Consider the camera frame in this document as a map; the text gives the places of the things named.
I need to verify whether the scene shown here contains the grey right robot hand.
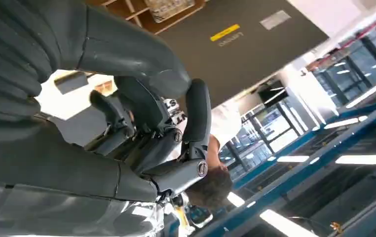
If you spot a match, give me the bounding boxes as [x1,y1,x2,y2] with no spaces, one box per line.
[0,0,212,203]

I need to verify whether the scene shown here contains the dark grey flat block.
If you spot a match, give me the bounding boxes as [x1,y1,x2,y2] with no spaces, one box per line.
[53,71,89,96]

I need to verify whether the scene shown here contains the orange printed card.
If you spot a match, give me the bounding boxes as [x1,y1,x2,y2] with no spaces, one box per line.
[94,79,114,97]

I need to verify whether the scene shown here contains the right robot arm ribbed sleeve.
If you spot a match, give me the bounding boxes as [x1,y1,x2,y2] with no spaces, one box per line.
[0,0,62,145]

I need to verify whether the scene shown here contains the person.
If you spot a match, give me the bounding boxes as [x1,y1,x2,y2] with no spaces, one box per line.
[165,98,243,211]

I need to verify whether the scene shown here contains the wooden card box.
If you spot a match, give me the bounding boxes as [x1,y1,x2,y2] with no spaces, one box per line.
[86,0,207,36]

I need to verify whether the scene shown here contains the ceiling light panel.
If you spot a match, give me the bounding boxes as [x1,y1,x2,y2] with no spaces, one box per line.
[345,84,376,110]
[259,209,320,237]
[323,115,369,130]
[335,154,376,166]
[226,192,246,208]
[276,155,310,163]

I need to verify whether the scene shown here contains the dark grey monitor back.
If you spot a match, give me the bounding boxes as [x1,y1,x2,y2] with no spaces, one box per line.
[157,0,329,109]

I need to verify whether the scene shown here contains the black wall screen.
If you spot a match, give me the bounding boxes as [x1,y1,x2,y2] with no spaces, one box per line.
[257,80,289,108]

